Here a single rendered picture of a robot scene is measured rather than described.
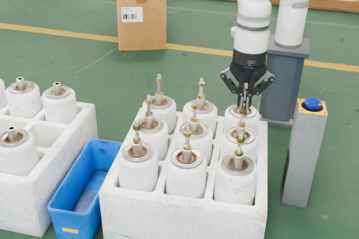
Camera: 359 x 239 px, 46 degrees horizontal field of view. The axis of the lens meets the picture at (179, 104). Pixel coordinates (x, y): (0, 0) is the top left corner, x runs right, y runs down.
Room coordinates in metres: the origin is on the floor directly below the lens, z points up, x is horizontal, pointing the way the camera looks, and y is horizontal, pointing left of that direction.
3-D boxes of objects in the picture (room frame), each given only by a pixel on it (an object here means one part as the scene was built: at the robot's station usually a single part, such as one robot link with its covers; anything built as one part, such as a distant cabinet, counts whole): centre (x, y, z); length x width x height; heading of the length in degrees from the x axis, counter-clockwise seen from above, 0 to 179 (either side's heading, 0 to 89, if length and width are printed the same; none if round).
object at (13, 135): (0.84, 0.41, 0.26); 0.02 x 0.02 x 0.03
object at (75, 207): (0.88, 0.24, 0.06); 0.30 x 0.11 x 0.12; 170
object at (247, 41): (0.89, -0.16, 0.52); 0.11 x 0.09 x 0.06; 174
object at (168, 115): (1.03, 0.06, 0.16); 0.10 x 0.10 x 0.18
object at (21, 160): (0.84, 0.41, 0.16); 0.10 x 0.10 x 0.18
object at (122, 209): (0.90, -0.04, 0.09); 0.39 x 0.39 x 0.18; 80
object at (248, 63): (0.88, -0.16, 0.45); 0.08 x 0.08 x 0.09
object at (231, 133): (0.88, -0.16, 0.25); 0.08 x 0.08 x 0.01
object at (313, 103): (0.92, -0.34, 0.32); 0.04 x 0.04 x 0.02
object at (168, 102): (1.03, 0.06, 0.25); 0.08 x 0.08 x 0.01
